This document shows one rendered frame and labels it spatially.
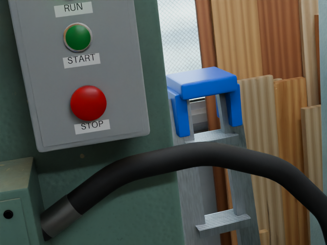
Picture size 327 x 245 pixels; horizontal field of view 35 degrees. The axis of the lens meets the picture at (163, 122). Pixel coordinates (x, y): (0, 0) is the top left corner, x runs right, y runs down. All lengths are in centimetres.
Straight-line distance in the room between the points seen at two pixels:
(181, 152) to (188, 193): 98
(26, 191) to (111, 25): 16
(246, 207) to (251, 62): 65
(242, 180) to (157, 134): 100
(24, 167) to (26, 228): 6
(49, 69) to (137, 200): 18
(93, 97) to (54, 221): 13
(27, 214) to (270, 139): 154
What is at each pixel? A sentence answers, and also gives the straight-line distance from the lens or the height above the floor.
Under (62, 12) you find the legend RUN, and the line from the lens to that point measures 44.
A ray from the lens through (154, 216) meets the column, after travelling 56.
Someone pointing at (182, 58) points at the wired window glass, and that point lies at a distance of 215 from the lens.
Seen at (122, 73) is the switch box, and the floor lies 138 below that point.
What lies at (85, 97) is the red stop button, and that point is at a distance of 44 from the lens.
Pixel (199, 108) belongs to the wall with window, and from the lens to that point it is 221.
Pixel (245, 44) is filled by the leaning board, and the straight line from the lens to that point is 197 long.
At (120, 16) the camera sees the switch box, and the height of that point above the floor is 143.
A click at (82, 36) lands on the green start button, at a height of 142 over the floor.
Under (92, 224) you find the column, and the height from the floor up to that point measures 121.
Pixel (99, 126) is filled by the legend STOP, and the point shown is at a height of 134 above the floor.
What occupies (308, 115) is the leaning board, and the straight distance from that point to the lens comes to 193.
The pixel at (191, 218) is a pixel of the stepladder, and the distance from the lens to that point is 150.
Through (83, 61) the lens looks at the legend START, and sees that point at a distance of 44.
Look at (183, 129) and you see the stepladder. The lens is 140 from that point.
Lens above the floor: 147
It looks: 17 degrees down
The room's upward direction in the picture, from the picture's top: 7 degrees counter-clockwise
